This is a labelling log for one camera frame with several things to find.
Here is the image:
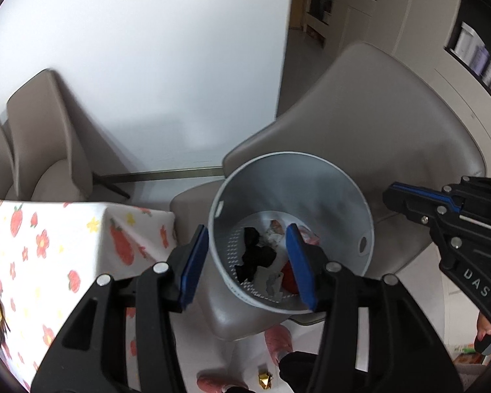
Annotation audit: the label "red paper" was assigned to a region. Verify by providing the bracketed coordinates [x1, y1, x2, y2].
[280, 260, 303, 296]

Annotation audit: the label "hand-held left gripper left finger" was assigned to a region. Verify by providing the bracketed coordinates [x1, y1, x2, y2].
[32, 225, 210, 393]

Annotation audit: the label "person's black pants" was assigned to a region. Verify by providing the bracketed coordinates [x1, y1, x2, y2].
[278, 350, 326, 393]

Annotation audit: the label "person's right hand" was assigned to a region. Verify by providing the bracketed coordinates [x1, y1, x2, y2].
[476, 311, 491, 343]

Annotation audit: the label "white wrappers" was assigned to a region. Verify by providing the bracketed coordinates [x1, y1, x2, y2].
[259, 220, 288, 248]

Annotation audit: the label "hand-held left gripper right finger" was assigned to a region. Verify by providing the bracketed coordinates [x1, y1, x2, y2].
[285, 223, 464, 393]

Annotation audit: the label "small patterned wrapper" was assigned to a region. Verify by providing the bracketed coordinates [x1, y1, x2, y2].
[302, 228, 322, 248]

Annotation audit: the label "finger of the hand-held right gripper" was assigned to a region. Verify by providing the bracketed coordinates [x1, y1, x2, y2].
[388, 182, 466, 209]
[382, 189, 445, 226]

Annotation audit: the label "silver white wrapper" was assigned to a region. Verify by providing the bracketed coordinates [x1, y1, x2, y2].
[264, 272, 286, 296]

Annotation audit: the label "green packet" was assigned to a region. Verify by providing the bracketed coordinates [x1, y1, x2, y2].
[453, 343, 486, 366]

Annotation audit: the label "floral strawberry tablecloth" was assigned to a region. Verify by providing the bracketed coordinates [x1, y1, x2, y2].
[0, 199, 177, 392]

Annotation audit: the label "pink slipper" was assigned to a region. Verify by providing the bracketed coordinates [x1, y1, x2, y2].
[196, 373, 240, 393]
[264, 323, 296, 368]

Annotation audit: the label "black plastic bag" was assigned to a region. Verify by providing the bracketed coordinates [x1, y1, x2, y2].
[233, 227, 278, 283]

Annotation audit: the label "white perforated waste bin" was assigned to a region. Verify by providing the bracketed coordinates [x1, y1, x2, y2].
[207, 152, 375, 316]

